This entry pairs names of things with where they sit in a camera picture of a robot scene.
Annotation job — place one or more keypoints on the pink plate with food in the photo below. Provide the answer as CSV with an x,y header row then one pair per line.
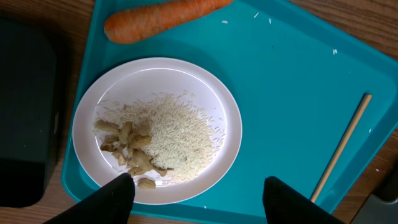
x,y
141,80

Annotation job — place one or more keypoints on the white rice pile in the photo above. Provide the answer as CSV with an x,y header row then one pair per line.
x,y
200,136

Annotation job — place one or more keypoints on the orange carrot piece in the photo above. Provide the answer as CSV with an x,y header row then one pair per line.
x,y
140,23

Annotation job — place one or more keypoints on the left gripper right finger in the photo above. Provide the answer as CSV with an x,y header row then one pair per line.
x,y
284,205

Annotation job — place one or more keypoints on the wooden chopstick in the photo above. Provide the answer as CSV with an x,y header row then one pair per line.
x,y
342,144

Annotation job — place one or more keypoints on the grey dishwasher rack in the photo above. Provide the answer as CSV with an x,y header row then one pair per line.
x,y
381,205

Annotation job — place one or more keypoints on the peanuts in shell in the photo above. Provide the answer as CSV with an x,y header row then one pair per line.
x,y
138,149

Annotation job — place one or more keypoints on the black tray bin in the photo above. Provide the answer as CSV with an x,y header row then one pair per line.
x,y
29,114

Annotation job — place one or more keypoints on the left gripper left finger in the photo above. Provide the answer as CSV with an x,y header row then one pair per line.
x,y
110,204

